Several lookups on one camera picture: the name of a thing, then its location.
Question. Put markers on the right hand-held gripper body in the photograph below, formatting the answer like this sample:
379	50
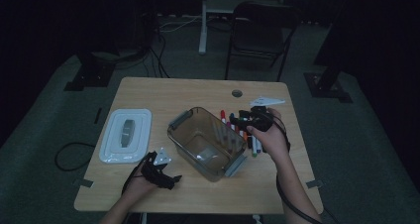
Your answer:
262	120

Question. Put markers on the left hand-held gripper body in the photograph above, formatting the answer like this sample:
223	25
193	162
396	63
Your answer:
158	176

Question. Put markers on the blue capped white marker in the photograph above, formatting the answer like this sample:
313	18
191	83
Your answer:
232	115

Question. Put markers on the red capped white marker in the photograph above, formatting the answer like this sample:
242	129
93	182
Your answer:
223	115
239	131

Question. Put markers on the orange capped white marker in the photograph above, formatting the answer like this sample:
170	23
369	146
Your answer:
245	136

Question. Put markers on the black capped white marker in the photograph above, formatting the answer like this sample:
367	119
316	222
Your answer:
250	142

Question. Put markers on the purple capped white marker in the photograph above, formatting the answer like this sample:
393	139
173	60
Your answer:
259	148

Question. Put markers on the transparent brown storage box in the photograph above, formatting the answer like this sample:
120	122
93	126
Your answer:
198	144

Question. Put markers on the person's left hand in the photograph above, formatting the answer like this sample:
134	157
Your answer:
138	189

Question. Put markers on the person's right hand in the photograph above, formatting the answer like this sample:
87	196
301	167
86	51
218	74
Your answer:
274	141

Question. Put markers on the grey round table grommet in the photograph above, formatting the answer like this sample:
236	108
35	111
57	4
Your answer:
236	93

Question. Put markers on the white box lid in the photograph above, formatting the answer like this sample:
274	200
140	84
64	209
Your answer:
112	144

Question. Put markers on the small black floor strip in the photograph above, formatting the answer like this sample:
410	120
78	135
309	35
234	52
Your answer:
98	115

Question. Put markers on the black stand base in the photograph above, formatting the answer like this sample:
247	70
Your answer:
92	75
325	87

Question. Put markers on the grey tape piece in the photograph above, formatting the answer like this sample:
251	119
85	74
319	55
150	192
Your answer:
84	183
314	184

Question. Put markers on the black folding chair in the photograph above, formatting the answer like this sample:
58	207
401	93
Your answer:
261	35

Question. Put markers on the black equipment rack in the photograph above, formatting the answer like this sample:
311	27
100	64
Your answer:
132	19

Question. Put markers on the white desk frame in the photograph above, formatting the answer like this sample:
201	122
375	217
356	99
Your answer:
202	35

